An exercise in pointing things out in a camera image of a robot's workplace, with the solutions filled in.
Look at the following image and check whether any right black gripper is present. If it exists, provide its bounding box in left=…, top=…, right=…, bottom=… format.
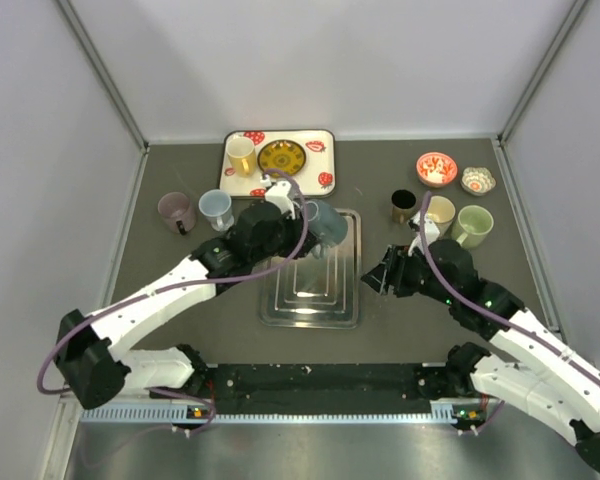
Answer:
left=360, top=244, right=456, bottom=305

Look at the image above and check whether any light blue mug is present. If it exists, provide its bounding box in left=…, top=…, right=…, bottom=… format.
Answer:
left=198, top=189, right=234, bottom=232

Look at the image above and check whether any grey-blue mug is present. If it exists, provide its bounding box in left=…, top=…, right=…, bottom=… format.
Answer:
left=307, top=200, right=348, bottom=259

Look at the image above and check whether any brown ribbed cup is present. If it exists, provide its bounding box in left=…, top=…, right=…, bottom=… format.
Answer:
left=391, top=189, right=417, bottom=224

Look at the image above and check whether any cream white mug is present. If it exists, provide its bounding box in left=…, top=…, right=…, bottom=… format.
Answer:
left=427, top=195, right=456, bottom=236

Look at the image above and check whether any purple mug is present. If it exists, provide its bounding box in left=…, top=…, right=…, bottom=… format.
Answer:
left=157, top=192, right=196, bottom=235

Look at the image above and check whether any light green mug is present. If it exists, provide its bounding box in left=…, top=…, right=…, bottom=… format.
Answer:
left=450, top=205, right=495, bottom=249

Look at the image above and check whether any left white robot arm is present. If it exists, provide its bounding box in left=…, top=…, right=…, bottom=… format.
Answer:
left=54, top=200, right=316, bottom=409

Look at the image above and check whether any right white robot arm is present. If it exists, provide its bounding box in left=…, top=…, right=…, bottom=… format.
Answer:
left=362, top=239, right=600, bottom=474

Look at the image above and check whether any yellow mug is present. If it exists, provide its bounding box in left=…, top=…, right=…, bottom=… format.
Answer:
left=225, top=136, right=257, bottom=177

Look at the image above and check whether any silver metal tray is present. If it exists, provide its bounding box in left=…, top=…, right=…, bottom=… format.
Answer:
left=259, top=209, right=362, bottom=329

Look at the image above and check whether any strawberry pattern white tray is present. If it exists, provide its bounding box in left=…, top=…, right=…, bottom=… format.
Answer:
left=219, top=129, right=336, bottom=198

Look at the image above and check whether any yellow patterned small plate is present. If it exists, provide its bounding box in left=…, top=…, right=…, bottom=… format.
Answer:
left=257, top=140, right=307, bottom=176

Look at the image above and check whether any orange patterned bowl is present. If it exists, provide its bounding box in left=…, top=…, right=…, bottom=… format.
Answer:
left=416, top=152, right=458, bottom=188

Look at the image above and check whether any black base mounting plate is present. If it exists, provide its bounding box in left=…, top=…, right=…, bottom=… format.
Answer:
left=176, top=363, right=486, bottom=415

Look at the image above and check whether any small flower-shaped bowl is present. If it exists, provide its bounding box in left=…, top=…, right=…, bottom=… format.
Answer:
left=461, top=167, right=497, bottom=196

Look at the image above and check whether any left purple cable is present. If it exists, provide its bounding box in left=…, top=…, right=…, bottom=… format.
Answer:
left=36, top=168, right=311, bottom=436

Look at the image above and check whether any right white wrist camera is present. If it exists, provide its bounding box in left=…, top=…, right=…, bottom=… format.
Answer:
left=408, top=212, right=441, bottom=255

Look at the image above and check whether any grey slotted cable duct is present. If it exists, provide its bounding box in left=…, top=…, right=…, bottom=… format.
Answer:
left=79, top=398, right=469, bottom=427

